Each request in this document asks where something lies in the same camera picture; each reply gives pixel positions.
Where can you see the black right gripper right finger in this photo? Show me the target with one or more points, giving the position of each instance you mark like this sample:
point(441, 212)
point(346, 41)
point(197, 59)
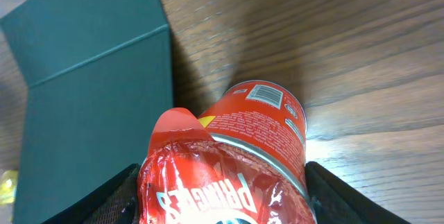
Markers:
point(335, 201)

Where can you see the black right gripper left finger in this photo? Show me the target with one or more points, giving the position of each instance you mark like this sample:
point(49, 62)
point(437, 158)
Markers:
point(113, 202)

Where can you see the red Pringles can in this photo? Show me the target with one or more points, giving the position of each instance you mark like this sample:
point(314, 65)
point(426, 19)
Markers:
point(241, 161)

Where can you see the small yellow snack packet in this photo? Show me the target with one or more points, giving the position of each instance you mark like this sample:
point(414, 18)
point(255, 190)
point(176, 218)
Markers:
point(8, 187)

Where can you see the black open gift box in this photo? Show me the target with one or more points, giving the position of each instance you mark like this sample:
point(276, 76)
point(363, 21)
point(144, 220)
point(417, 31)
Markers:
point(99, 75)

